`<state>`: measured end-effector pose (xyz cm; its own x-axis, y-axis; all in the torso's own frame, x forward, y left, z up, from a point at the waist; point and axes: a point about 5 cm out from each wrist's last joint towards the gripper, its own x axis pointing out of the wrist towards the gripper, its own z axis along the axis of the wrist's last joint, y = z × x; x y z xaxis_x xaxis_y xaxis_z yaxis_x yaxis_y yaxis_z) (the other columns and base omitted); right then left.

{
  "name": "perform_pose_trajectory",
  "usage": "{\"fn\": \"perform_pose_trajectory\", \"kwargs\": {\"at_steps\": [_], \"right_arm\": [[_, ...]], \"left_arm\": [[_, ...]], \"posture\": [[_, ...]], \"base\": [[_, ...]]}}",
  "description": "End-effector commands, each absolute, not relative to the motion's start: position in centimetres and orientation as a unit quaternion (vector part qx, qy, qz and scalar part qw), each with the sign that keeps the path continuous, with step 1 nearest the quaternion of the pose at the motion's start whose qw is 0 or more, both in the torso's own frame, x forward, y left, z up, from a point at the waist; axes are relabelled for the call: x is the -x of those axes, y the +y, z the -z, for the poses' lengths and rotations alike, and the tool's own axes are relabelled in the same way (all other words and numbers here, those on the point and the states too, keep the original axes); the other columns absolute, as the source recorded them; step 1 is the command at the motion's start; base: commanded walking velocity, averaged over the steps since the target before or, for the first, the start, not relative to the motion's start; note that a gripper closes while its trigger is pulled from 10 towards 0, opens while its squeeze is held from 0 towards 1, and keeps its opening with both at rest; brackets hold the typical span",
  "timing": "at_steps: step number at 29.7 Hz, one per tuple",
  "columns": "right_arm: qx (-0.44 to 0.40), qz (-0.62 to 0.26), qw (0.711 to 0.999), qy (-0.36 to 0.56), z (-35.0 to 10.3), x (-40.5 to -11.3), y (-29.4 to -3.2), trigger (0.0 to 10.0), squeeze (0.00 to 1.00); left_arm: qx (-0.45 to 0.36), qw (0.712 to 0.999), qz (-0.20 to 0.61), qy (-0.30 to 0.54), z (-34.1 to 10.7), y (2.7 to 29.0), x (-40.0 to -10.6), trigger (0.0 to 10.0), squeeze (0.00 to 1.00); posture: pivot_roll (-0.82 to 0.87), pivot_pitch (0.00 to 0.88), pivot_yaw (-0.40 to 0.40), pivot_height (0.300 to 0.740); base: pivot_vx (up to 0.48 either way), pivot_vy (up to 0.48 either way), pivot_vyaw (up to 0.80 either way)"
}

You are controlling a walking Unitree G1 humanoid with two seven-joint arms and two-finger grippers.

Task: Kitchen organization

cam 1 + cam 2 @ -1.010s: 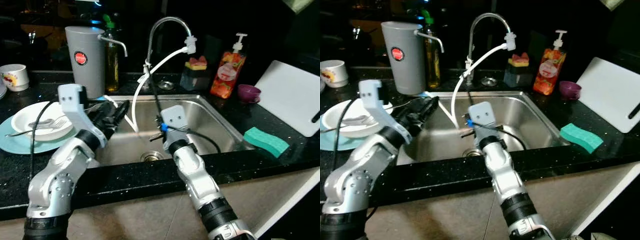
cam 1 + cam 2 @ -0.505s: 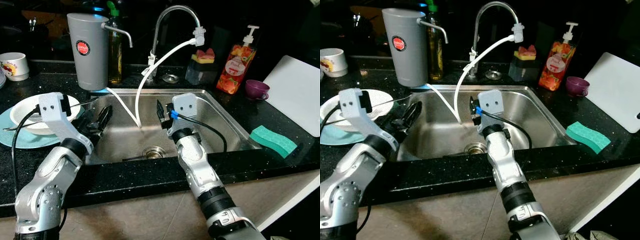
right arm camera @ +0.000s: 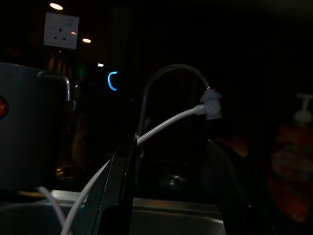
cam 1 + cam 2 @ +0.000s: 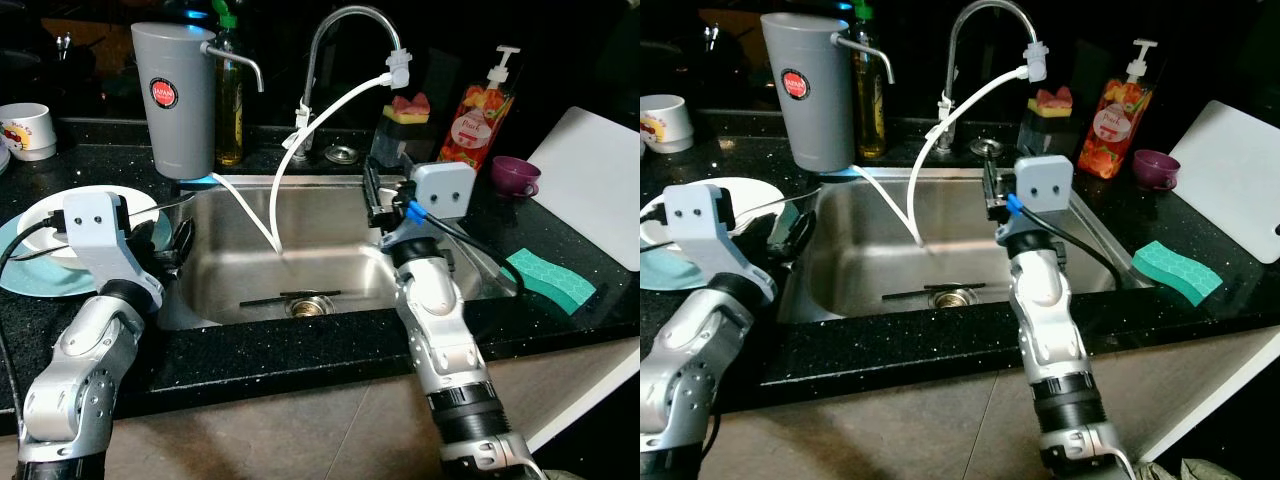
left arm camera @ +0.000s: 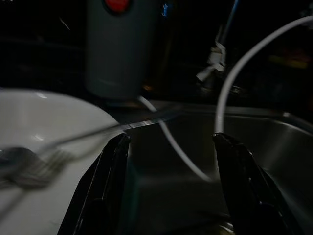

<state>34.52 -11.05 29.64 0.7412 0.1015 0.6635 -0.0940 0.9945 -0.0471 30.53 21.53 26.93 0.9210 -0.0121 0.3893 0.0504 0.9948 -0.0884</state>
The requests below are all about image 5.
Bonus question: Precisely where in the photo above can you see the oil bottle with green cap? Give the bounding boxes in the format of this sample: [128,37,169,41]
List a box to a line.
[144,0,178,93]

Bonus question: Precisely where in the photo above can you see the white tape strips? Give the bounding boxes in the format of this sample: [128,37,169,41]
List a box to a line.
[195,45,227,83]

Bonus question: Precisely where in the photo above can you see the silver metal fork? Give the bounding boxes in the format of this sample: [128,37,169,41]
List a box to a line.
[0,114,183,191]

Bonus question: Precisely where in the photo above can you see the grey water filter canister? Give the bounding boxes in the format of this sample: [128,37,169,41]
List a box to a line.
[84,0,163,101]

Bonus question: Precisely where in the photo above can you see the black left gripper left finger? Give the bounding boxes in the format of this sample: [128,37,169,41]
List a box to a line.
[56,133,132,235]

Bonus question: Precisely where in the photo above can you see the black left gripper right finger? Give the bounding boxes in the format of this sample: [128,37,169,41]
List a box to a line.
[212,132,298,235]

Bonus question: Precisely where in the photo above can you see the white flexible hose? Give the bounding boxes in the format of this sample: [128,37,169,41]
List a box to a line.
[138,16,313,183]

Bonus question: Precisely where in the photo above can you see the stainless steel sink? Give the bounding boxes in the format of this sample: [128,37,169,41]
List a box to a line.
[117,100,313,235]

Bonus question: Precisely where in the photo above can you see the white ceramic bowl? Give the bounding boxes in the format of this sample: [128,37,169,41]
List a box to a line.
[0,88,128,235]

